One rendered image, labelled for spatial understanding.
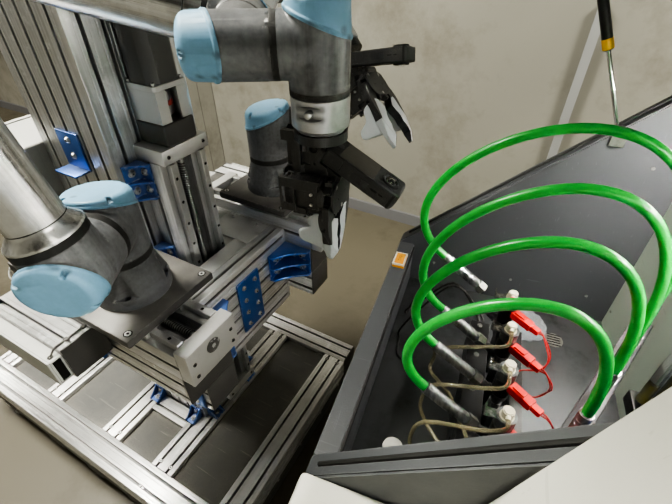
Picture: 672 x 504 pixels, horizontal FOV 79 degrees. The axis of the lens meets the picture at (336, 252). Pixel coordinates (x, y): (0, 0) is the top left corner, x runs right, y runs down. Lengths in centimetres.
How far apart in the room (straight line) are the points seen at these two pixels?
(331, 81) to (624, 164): 69
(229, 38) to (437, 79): 207
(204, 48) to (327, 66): 13
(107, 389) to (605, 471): 173
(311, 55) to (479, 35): 197
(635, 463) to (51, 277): 67
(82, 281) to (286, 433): 106
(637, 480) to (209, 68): 53
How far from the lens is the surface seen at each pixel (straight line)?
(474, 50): 243
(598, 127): 64
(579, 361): 114
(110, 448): 173
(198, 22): 51
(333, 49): 50
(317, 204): 57
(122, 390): 188
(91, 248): 71
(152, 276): 88
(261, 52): 50
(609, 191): 59
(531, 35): 238
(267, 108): 111
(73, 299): 71
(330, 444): 75
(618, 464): 41
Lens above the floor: 162
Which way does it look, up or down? 38 degrees down
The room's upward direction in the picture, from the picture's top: straight up
